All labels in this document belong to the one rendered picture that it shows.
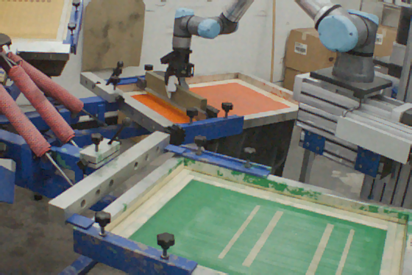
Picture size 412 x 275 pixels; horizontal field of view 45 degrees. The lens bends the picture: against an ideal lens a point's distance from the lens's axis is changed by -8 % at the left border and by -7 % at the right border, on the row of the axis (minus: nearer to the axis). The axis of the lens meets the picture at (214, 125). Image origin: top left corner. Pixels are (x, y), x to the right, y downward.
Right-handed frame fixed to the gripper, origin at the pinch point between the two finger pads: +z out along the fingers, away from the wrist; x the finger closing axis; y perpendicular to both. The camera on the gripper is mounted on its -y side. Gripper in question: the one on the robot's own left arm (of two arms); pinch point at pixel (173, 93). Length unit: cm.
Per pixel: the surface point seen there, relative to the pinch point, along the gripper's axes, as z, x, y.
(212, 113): 0.8, 1.8, 23.4
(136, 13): 4, 95, -196
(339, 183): 102, 182, -37
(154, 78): -3.2, -1.9, -12.2
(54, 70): 7, -24, -72
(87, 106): -1.0, -40.6, 3.0
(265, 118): 3.8, 24.2, 29.1
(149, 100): 6.3, -3.7, -12.2
